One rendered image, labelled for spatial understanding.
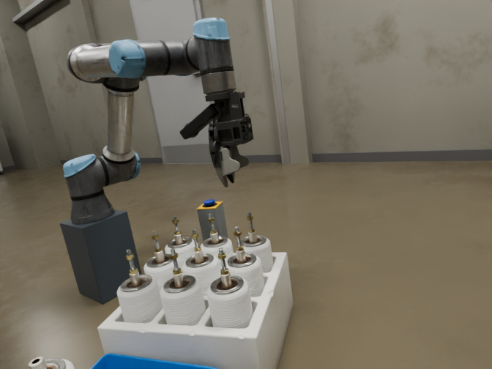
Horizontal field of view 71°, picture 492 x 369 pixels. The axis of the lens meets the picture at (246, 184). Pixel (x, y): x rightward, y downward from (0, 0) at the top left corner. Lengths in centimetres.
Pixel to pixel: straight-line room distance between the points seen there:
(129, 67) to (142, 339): 59
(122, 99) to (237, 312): 79
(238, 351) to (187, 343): 11
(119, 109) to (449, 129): 236
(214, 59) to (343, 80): 243
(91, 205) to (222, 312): 75
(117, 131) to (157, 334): 74
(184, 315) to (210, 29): 62
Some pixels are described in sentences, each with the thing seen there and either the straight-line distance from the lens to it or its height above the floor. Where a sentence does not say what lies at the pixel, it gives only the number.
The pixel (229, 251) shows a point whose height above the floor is 23.
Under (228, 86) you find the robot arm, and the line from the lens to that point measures 77.
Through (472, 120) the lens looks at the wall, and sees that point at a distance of 294.
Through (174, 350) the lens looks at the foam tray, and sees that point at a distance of 86.
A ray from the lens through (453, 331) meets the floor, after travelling 109.
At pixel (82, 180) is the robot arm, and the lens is 136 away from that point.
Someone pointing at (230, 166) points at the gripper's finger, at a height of 50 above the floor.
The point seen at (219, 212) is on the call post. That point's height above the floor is 29.
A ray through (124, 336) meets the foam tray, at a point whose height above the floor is 16.
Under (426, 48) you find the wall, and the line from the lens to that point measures 296.
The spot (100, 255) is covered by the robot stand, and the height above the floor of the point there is 18.
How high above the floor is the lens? 64
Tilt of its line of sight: 13 degrees down
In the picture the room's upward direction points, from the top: 8 degrees counter-clockwise
